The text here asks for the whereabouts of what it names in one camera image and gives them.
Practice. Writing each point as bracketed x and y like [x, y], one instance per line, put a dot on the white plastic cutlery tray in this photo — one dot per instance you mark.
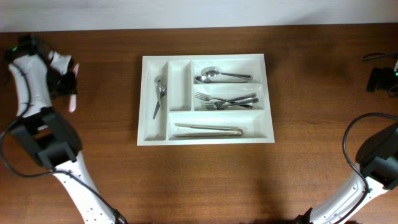
[181, 106]

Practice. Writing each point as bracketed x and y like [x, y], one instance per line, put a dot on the steel fork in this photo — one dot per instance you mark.
[205, 97]
[219, 105]
[251, 95]

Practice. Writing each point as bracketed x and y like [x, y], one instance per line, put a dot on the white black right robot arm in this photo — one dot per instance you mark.
[374, 173]

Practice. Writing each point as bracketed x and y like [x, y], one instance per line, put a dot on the small steel teaspoon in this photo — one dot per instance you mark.
[162, 92]
[157, 79]

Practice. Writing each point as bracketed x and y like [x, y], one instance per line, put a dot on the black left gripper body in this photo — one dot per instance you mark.
[68, 83]

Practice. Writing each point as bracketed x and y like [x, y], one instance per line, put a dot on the steel table knife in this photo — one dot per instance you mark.
[207, 131]

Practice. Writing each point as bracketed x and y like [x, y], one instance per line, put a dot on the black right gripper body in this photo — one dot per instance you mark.
[376, 78]

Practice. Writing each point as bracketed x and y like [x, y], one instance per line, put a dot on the white plastic knife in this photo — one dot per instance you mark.
[72, 104]

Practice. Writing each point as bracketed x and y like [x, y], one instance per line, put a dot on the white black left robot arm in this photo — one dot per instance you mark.
[41, 74]

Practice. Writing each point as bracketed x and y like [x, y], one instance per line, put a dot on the steel tablespoon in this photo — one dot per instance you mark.
[214, 71]
[205, 80]

